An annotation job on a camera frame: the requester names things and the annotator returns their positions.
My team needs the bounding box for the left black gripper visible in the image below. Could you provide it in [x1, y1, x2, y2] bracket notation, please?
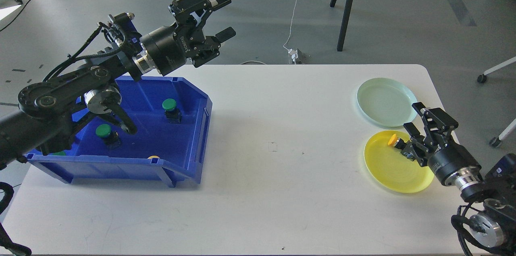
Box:
[140, 0, 236, 76]

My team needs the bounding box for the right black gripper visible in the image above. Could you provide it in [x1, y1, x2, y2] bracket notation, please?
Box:
[401, 102, 481, 187]

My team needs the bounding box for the yellow push button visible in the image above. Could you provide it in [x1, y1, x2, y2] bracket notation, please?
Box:
[387, 133, 413, 158]

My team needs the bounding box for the green push button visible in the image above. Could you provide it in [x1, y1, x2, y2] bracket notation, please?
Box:
[162, 98, 182, 124]
[95, 124, 121, 149]

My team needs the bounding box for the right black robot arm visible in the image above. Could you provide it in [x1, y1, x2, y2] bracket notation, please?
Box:
[388, 102, 516, 256]

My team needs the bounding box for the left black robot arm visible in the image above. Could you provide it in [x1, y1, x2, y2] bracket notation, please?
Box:
[1, 0, 235, 187]

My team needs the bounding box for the yellow plate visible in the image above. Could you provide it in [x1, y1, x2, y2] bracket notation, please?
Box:
[364, 130, 434, 194]

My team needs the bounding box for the light green plate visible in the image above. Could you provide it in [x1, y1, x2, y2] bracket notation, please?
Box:
[356, 77, 417, 129]

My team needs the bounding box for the green button at bin corner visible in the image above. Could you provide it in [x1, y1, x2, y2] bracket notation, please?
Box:
[53, 151, 67, 156]

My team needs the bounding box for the white power adapter on floor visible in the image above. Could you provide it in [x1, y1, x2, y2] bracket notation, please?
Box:
[288, 48, 308, 65]

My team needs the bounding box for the blue plastic bin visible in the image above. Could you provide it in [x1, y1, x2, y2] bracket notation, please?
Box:
[27, 76, 212, 187]

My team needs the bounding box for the white cable on floor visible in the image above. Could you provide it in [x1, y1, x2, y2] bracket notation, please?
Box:
[241, 0, 307, 65]

